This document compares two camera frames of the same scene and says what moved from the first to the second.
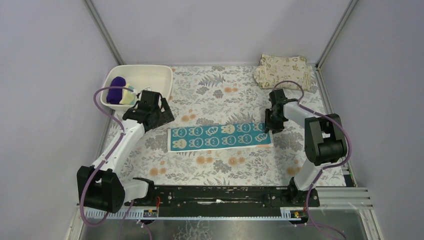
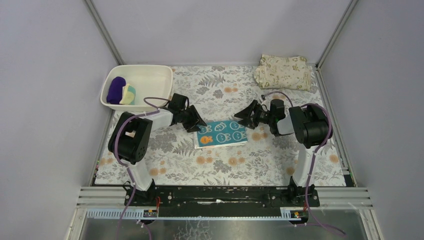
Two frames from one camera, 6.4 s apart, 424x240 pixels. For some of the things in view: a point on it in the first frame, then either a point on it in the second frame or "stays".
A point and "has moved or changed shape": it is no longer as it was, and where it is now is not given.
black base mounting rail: (225, 201) stays
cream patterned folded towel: (272, 69) stays
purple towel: (114, 95) stays
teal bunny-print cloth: (235, 136) has moved or changed shape
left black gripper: (160, 116) to (190, 116)
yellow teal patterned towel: (128, 97) stays
